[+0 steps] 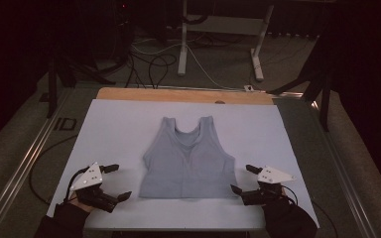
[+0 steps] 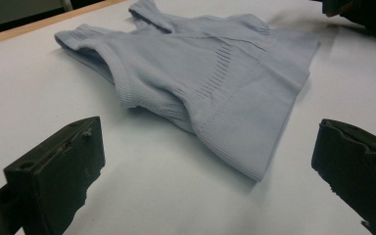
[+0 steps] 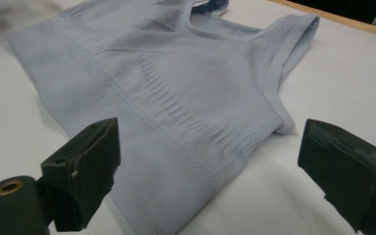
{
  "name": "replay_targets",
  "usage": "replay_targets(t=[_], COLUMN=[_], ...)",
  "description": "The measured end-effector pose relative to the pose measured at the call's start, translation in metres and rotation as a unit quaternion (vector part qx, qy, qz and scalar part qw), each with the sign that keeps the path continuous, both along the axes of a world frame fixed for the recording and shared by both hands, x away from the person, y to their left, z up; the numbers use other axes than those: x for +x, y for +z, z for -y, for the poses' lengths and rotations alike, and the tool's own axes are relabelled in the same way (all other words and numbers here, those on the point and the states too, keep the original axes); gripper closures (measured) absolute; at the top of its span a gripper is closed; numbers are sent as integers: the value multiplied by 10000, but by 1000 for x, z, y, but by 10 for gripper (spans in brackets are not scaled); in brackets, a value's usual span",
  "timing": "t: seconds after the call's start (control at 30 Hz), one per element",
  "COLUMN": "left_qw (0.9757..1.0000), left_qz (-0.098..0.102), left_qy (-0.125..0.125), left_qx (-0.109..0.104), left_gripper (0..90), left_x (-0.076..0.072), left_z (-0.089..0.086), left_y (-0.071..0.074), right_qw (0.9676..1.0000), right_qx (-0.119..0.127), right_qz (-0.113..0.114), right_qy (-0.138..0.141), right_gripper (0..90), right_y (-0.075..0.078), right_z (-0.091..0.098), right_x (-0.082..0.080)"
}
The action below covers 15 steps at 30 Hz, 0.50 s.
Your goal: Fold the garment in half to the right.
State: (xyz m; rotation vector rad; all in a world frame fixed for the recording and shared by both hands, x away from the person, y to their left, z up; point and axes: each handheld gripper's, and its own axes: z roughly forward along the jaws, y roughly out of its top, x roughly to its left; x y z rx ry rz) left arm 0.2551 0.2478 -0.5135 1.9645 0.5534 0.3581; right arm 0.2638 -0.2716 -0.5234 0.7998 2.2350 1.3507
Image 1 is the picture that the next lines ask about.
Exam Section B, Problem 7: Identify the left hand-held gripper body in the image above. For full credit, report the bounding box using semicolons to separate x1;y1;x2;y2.
69;162;120;213

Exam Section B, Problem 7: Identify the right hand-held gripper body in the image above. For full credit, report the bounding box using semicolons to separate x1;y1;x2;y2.
240;165;298;207

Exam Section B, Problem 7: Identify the grey tank top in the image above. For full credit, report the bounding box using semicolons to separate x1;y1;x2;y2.
138;115;239;200

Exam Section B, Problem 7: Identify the person's right hand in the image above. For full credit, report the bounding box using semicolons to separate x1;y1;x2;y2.
271;185;288;204

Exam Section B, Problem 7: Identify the person's left hand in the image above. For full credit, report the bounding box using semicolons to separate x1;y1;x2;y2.
67;196;97;216

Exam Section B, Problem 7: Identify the white table sheet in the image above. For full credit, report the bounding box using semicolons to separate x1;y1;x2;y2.
46;98;320;231

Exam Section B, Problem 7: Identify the black tripod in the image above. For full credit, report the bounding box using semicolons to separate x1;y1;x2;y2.
267;31;332;133

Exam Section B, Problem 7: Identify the black stand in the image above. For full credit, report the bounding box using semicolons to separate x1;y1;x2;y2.
45;56;117;119

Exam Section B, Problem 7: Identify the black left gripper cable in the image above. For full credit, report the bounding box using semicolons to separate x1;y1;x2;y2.
29;133;92;205

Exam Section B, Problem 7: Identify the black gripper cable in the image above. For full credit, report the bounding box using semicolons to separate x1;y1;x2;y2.
29;133;92;205
281;183;339;238

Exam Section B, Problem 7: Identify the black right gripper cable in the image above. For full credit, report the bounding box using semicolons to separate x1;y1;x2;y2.
281;183;339;238

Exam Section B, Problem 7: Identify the aluminium floor rail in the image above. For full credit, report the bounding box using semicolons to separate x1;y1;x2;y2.
0;88;73;238
310;98;379;238
138;84;305;99

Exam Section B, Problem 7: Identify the black floor cable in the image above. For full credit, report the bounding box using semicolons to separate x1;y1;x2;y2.
124;51;179;90

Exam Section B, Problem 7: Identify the white floor cable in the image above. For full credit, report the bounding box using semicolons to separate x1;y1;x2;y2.
131;39;246;91

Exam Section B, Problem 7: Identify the white metal desk frame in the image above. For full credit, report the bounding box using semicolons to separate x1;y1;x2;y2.
177;0;276;82

